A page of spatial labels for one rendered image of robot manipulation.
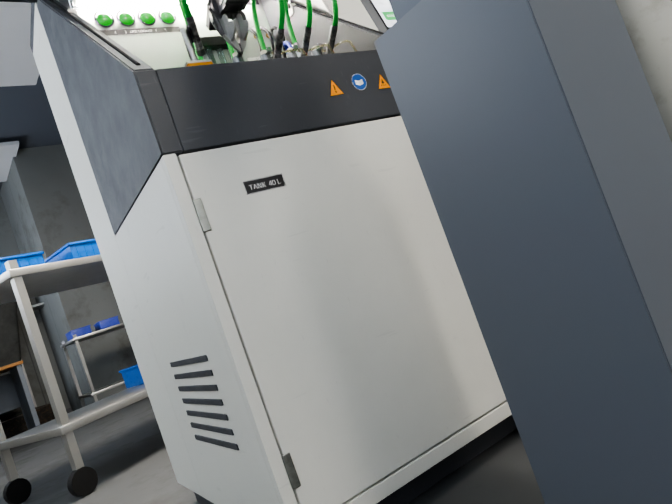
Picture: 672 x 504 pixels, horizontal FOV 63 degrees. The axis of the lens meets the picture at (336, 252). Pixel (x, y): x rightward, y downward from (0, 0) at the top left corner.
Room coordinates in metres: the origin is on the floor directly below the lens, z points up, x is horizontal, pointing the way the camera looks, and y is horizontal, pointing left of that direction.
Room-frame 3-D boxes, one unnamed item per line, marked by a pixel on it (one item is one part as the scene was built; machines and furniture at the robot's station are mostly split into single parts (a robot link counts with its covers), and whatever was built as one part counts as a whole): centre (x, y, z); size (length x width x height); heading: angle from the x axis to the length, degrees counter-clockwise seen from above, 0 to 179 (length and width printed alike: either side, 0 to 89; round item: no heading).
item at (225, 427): (1.37, 0.09, 0.39); 0.70 x 0.58 x 0.79; 122
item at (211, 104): (1.15, -0.06, 0.87); 0.62 x 0.04 x 0.16; 122
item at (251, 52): (1.70, 0.00, 1.20); 0.13 x 0.03 x 0.31; 122
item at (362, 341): (1.13, -0.06, 0.44); 0.65 x 0.02 x 0.68; 122
